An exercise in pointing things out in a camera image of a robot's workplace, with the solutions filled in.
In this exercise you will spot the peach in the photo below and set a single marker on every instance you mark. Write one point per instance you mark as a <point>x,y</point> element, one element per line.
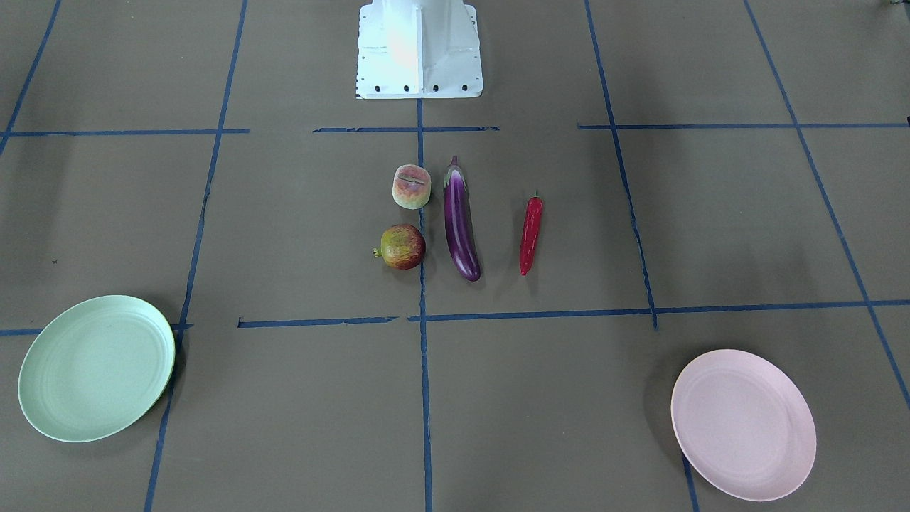
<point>411,187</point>

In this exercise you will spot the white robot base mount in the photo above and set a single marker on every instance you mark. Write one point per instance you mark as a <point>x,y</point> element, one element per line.
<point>418,49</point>

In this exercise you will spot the pink plate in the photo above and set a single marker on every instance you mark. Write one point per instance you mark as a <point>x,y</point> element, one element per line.
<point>744,425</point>

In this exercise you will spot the red chili pepper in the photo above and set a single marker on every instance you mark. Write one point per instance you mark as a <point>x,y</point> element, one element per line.
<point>531,231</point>

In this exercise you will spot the green plate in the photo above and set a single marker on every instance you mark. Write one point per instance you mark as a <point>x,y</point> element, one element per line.
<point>96,369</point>

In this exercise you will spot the purple eggplant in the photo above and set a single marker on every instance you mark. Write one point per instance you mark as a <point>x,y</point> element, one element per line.
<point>458,226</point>

